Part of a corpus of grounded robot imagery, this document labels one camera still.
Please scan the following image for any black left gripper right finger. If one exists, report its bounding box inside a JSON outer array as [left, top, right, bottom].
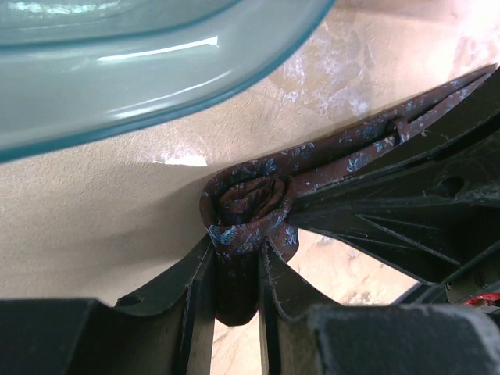
[[259, 240, 499, 374]]

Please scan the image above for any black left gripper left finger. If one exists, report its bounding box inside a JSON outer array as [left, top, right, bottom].
[[1, 237, 215, 374]]

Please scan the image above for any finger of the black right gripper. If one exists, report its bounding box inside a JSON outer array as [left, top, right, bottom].
[[290, 200, 499, 285], [291, 72, 499, 219]]

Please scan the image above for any brown floral necktie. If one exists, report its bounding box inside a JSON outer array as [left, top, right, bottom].
[[199, 65, 499, 326]]

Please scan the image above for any teal plastic container lid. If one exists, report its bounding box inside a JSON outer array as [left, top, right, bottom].
[[1, 1, 333, 162]]

